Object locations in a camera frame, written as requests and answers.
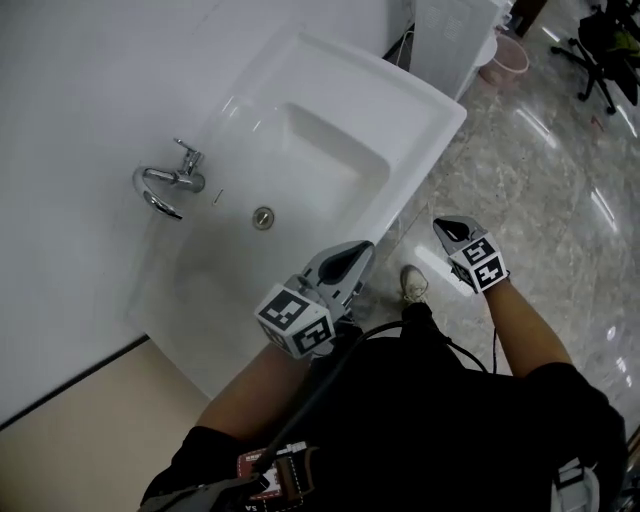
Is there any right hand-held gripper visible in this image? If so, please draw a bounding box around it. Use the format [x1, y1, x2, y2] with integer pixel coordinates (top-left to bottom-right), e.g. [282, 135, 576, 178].
[433, 215, 511, 295]

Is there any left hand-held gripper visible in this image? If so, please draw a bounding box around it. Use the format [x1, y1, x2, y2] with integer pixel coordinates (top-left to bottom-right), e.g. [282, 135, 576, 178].
[254, 240, 375, 360]

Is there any person's left forearm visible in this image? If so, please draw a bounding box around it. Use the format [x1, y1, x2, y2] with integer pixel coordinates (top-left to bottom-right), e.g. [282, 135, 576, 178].
[198, 343, 312, 445]

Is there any person's right forearm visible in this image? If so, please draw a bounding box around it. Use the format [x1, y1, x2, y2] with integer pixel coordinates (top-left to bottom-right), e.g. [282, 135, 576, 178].
[481, 279, 575, 382]

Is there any person's white sneaker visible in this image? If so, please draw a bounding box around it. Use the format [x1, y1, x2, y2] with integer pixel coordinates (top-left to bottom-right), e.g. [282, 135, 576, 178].
[399, 264, 430, 305]

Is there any white sink basin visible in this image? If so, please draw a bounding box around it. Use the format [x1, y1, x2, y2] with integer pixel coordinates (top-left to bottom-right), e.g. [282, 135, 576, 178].
[127, 32, 469, 402]

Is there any person's black clothed body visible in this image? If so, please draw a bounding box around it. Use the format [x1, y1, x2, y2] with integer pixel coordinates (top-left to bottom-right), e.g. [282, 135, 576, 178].
[139, 301, 630, 512]

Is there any chrome faucet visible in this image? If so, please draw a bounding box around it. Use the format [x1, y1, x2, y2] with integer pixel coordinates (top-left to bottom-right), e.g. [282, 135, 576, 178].
[131, 137, 208, 222]

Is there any pink waste bin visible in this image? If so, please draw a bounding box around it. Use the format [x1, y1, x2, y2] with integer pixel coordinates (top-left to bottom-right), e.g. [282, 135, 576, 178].
[478, 35, 531, 90]

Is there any white water dispenser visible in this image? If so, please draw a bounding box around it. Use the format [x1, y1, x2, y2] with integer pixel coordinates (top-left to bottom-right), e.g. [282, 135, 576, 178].
[408, 0, 507, 102]

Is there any brown leather pouch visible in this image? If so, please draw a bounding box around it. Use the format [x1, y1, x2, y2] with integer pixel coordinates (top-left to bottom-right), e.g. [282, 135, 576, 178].
[234, 439, 322, 512]

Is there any dark brown cabinet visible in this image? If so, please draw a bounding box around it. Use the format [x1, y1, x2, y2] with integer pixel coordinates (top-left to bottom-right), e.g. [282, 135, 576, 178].
[514, 0, 550, 40]

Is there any black office chair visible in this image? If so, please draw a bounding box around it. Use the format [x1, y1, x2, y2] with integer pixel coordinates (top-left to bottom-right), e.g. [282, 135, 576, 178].
[549, 0, 640, 117]

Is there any yellow-green bag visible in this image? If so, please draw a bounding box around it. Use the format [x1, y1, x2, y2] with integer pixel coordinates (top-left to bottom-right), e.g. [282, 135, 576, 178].
[612, 27, 640, 57]

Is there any large beige board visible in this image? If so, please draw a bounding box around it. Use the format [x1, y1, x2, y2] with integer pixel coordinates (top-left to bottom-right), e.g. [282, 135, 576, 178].
[0, 343, 222, 512]

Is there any thick black body cable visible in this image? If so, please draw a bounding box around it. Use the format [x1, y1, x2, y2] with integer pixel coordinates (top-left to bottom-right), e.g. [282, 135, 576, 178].
[251, 321, 490, 475]

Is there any grey metal strap clip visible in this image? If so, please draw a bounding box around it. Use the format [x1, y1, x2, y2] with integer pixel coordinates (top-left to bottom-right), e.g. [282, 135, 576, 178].
[139, 473, 272, 512]

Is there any grey shoulder strap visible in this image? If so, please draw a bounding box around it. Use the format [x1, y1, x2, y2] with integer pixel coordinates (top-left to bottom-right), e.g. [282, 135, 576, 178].
[551, 455, 602, 512]

